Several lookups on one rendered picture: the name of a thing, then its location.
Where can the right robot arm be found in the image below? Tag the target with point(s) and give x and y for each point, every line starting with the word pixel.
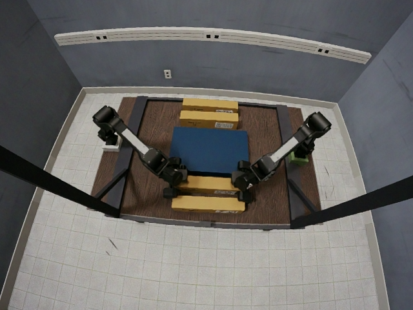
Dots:
pixel 302 143

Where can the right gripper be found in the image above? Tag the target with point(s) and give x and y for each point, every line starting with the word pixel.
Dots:
pixel 243 196

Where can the yellow cardboard carton side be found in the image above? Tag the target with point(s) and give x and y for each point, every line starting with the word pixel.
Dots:
pixel 207 204
pixel 208 185
pixel 210 120
pixel 210 105

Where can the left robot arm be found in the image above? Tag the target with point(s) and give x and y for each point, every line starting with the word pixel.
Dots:
pixel 150 156

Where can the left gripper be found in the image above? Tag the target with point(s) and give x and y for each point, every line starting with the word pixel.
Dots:
pixel 171 191

